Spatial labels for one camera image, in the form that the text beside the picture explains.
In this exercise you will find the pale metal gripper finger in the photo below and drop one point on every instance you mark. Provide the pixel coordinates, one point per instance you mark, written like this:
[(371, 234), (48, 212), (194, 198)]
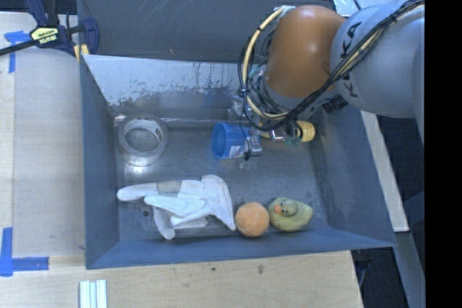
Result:
[(255, 151), (254, 141)]

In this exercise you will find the blue plastic cup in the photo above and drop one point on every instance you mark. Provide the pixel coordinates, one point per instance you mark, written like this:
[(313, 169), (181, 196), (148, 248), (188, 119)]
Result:
[(226, 140)]

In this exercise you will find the orange ball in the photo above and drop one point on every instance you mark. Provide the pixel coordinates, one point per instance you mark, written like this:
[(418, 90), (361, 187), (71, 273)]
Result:
[(252, 219)]

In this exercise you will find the white glove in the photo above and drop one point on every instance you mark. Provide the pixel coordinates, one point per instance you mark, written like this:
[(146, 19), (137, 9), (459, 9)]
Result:
[(202, 200)]

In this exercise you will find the yellow-green rubber duck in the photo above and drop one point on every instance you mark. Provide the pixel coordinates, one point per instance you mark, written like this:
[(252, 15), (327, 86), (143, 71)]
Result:
[(293, 218)]

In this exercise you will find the grey metal bin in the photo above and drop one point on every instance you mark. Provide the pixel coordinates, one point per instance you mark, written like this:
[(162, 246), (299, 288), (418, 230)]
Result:
[(202, 29)]

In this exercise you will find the clear tape roll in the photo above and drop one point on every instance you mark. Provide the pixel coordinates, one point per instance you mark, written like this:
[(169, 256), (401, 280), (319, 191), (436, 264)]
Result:
[(127, 151)]

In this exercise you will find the pale wood board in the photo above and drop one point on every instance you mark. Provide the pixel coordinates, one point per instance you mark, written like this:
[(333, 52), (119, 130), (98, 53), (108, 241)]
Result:
[(48, 155)]

